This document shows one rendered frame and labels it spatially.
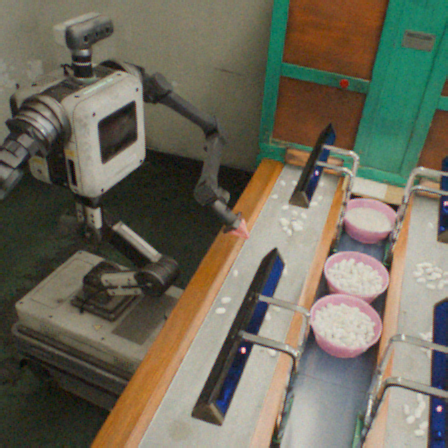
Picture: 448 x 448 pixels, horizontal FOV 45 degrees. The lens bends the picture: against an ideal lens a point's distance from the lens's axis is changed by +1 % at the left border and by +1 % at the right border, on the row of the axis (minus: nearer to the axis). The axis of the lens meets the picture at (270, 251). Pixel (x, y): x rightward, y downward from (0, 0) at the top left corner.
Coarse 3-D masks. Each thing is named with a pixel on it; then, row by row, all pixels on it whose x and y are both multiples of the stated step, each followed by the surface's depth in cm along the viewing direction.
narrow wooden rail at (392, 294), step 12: (408, 216) 254; (408, 228) 247; (396, 252) 232; (396, 264) 225; (396, 276) 219; (396, 288) 214; (384, 300) 214; (396, 300) 208; (384, 312) 204; (396, 312) 203; (384, 324) 198; (396, 324) 198; (384, 336) 193; (372, 372) 190; (384, 372) 180; (384, 408) 169; (384, 420) 166; (372, 432) 162; (384, 432) 163; (372, 444) 159
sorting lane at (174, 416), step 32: (288, 192) 263; (320, 192) 266; (256, 224) 240; (320, 224) 245; (256, 256) 223; (288, 256) 225; (224, 288) 206; (288, 288) 210; (224, 320) 193; (288, 320) 197; (192, 352) 181; (256, 352) 184; (192, 384) 171; (256, 384) 174; (160, 416) 161; (256, 416) 165
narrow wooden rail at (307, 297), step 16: (336, 192) 263; (336, 208) 253; (320, 240) 232; (320, 256) 224; (320, 272) 216; (304, 288) 207; (304, 304) 201; (288, 336) 188; (272, 384) 171; (272, 400) 167; (272, 416) 162; (256, 432) 158; (272, 432) 159
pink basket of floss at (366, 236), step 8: (352, 200) 259; (360, 200) 261; (368, 200) 261; (376, 200) 261; (352, 208) 261; (368, 208) 263; (376, 208) 262; (384, 208) 259; (392, 216) 255; (352, 224) 243; (392, 224) 254; (352, 232) 248; (360, 232) 244; (368, 232) 242; (376, 232) 241; (384, 232) 244; (360, 240) 249; (368, 240) 247; (376, 240) 248
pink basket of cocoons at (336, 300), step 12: (324, 300) 205; (336, 300) 207; (348, 300) 207; (360, 300) 205; (312, 312) 199; (372, 312) 202; (312, 324) 193; (324, 348) 195; (336, 348) 189; (348, 348) 187; (360, 348) 187
